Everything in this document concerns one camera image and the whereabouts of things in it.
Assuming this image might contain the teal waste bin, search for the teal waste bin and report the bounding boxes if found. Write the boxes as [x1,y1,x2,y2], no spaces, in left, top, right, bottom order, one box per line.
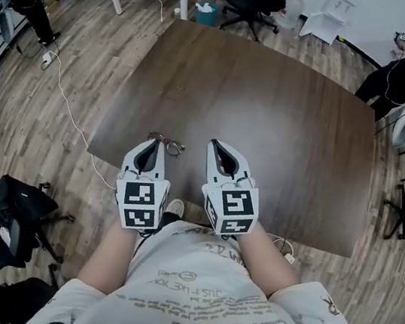
[191,0,221,29]

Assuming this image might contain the brown-framed glasses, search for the brown-framed glasses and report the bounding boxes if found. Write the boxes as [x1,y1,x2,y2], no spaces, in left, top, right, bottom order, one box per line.
[145,130,188,160]

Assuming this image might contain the long white cable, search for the long white cable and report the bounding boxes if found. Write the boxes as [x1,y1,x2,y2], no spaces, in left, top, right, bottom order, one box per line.
[23,49,139,191]

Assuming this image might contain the person's beige shoe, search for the person's beige shoe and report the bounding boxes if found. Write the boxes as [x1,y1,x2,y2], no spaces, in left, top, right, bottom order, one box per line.
[163,196,187,219]

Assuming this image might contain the white power strip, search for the white power strip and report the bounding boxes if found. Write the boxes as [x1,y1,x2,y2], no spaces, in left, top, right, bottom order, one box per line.
[280,251,298,267]

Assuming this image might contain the person's right forearm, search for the person's right forearm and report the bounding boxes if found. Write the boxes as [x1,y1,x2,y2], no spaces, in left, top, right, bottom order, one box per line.
[226,218,308,303]

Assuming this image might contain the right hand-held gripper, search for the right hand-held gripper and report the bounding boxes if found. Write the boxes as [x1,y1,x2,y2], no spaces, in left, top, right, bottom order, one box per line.
[194,138,269,242]

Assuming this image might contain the black chair with bag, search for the black chair with bag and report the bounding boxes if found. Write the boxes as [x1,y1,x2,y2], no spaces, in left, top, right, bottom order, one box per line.
[0,172,81,275]

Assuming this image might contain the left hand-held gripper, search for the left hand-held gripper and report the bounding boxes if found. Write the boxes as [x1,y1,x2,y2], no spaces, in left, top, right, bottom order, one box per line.
[108,135,178,236]

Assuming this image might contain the person's white printed shirt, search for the person's white printed shirt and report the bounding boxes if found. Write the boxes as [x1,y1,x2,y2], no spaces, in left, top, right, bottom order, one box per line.
[23,198,376,324]

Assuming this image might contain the clear water jug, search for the clear water jug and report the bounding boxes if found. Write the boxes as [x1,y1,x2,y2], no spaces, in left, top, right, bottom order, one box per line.
[272,0,304,32]

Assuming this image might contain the white power adapter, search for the white power adapter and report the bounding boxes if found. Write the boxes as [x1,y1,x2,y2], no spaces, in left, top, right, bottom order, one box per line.
[41,50,59,67]

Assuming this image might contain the person's left forearm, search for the person's left forearm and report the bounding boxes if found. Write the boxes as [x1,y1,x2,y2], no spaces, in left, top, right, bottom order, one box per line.
[74,210,142,299]

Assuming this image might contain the white cabinet stand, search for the white cabinet stand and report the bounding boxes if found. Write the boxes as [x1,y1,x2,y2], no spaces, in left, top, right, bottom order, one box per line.
[297,0,359,49]

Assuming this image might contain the white hanging cable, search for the white hanging cable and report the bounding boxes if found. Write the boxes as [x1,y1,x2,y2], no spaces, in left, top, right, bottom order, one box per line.
[148,0,169,23]

